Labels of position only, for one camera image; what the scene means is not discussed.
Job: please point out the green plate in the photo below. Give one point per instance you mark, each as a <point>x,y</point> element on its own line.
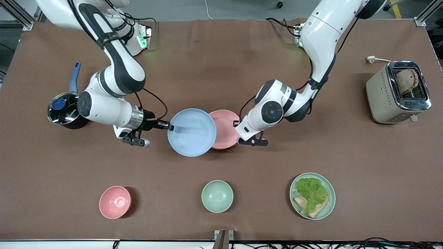
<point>330,207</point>

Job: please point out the pink shallow bowl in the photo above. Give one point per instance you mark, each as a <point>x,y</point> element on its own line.
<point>226,129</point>

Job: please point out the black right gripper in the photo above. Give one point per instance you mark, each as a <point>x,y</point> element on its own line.
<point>149,119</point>

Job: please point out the beige chrome toaster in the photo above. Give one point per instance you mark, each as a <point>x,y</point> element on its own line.
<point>380,100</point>

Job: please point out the aluminium frame profile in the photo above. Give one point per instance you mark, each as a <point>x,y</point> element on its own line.
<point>19,15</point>
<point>427,15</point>

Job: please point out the brown bread slice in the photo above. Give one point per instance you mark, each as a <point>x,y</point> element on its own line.
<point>316,211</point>

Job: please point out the black caster wheel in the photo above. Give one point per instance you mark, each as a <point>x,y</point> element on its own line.
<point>279,4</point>
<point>386,7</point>

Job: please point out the toast slice in toaster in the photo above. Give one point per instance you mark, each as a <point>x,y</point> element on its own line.
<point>405,81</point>

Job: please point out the light blue shallow bowl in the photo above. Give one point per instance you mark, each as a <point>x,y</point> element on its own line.
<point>192,135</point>

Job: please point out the small pink deep bowl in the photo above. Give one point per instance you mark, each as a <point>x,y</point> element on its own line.
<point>115,202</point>

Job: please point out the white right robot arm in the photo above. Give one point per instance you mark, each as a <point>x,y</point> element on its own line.
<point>121,69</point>

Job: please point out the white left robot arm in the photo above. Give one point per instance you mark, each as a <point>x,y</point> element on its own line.
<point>322,34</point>

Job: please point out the small green deep bowl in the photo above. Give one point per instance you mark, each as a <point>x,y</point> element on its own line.
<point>217,196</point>

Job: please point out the green lettuce leaf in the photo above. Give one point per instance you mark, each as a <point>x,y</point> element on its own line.
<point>311,192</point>

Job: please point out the glass lid with blue knob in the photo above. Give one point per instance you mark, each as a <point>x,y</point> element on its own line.
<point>60,110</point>

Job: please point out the grey metal mounting bracket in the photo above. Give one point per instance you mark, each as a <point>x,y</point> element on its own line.
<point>223,238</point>

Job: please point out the brown table cover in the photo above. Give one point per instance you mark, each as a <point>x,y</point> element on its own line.
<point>221,69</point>

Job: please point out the white power plug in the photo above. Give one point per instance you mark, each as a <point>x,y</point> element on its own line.
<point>371,59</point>

